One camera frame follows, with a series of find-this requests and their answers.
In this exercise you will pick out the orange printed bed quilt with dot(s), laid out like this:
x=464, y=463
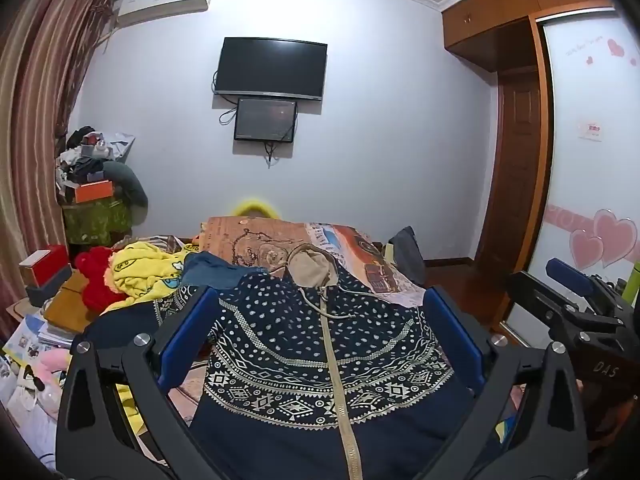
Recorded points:
x=269, y=243

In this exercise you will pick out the navy patterned zip hoodie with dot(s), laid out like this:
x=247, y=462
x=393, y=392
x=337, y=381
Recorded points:
x=311, y=376

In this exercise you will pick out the wooden wardrobe with sliding door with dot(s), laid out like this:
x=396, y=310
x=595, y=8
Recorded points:
x=585, y=210

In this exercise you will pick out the yellow cartoon fleece blanket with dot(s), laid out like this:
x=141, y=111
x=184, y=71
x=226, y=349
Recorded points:
x=143, y=273

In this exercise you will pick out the red plush garment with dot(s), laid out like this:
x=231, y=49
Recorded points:
x=100, y=291

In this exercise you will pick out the wooden room door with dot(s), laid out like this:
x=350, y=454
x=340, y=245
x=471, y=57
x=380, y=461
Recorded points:
x=515, y=169

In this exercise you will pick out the small wall monitor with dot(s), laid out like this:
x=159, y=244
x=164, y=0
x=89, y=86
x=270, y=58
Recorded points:
x=265, y=120

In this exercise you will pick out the red and white box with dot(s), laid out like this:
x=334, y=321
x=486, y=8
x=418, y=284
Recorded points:
x=42, y=265

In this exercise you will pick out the large wall television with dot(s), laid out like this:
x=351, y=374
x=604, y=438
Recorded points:
x=251, y=66

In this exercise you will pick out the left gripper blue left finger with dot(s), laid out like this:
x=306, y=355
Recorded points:
x=182, y=335

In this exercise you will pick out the blue denim jacket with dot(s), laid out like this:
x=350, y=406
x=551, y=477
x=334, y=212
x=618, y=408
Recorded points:
x=206, y=269

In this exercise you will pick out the grey pillow on clutter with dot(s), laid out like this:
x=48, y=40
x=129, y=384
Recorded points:
x=123, y=176

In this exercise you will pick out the orange box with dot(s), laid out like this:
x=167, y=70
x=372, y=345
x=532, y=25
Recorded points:
x=94, y=191

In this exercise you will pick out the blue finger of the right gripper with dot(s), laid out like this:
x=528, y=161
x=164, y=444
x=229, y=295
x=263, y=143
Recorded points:
x=569, y=277

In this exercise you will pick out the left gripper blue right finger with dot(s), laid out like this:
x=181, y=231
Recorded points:
x=460, y=336

